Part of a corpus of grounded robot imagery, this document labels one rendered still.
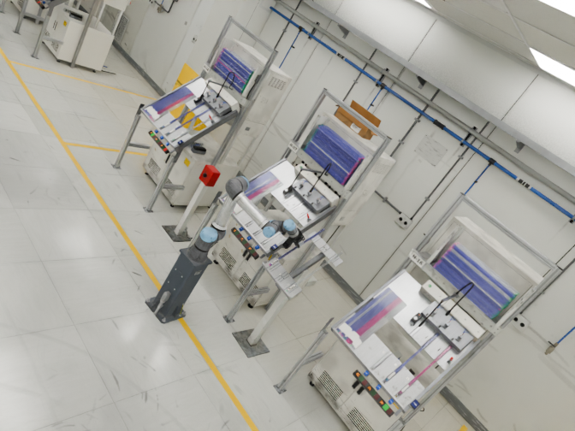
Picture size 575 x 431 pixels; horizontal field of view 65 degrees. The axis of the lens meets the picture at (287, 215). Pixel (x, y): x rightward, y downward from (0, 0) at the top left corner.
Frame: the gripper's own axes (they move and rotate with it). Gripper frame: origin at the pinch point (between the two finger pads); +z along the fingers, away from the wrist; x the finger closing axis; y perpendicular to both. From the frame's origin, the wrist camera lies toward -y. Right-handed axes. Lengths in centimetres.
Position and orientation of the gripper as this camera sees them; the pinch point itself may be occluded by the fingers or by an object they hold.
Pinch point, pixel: (297, 246)
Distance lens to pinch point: 334.7
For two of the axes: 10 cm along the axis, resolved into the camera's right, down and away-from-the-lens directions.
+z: 2.3, 4.8, 8.5
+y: 7.9, -6.0, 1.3
